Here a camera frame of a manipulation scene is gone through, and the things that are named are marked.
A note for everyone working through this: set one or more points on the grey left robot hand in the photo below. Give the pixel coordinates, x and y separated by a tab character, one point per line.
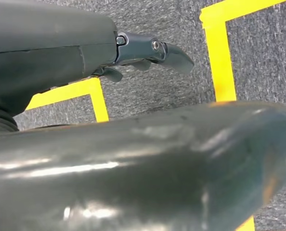
133	175

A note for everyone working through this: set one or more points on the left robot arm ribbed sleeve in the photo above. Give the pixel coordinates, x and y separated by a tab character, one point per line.
1	122

